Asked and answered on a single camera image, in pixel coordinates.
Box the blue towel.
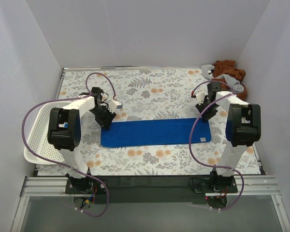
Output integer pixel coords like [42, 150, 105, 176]
[100, 117, 212, 148]

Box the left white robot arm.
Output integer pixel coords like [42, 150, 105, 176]
[47, 87, 123, 178]

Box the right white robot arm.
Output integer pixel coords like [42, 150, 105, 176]
[196, 81, 261, 192]

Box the grey cloth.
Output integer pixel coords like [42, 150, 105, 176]
[201, 64, 245, 93]

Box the brown towel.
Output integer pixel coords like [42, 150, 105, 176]
[213, 60, 247, 101]

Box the floral table mat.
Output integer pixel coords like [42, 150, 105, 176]
[58, 69, 228, 176]

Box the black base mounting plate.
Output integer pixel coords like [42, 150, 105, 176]
[65, 175, 239, 204]

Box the white perforated plastic basket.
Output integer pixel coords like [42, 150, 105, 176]
[27, 101, 71, 162]

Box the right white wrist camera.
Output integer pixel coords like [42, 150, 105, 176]
[191, 91, 205, 103]

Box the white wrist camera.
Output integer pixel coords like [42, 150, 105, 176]
[109, 100, 123, 112]
[191, 91, 205, 103]

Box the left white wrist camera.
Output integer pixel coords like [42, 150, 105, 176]
[109, 100, 123, 112]

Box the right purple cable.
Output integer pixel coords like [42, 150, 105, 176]
[188, 81, 245, 211]

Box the purple cable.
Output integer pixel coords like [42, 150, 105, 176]
[22, 72, 111, 217]
[188, 81, 245, 211]

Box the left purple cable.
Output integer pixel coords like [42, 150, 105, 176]
[22, 72, 111, 217]

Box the aluminium frame rail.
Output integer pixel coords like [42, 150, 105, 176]
[20, 175, 280, 196]

